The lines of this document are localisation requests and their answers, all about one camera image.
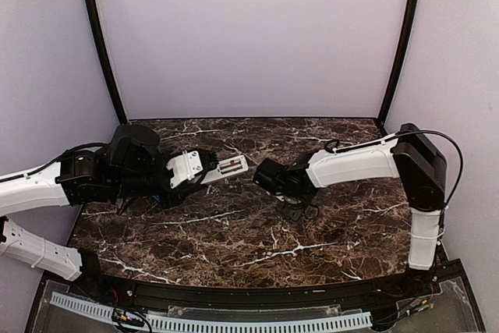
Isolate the white remote control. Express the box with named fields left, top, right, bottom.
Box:
left=202, top=155, right=249, bottom=185

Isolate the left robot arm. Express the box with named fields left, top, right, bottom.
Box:
left=1, top=125, right=217, bottom=299

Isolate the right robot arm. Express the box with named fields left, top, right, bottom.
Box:
left=253, top=123, right=457, bottom=297

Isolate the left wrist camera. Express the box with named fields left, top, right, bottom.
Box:
left=165, top=150, right=219, bottom=189

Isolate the white slotted cable duct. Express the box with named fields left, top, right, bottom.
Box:
left=50, top=292, right=372, bottom=333

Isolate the black front rail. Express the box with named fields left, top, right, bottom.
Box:
left=102, top=274, right=405, bottom=310

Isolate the left black frame post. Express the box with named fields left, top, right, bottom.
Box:
left=84, top=0, right=128, bottom=125

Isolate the black frame post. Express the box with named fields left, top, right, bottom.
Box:
left=375, top=0, right=418, bottom=133
left=84, top=0, right=128, bottom=125

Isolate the right black frame post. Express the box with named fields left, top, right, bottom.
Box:
left=375, top=0, right=418, bottom=133

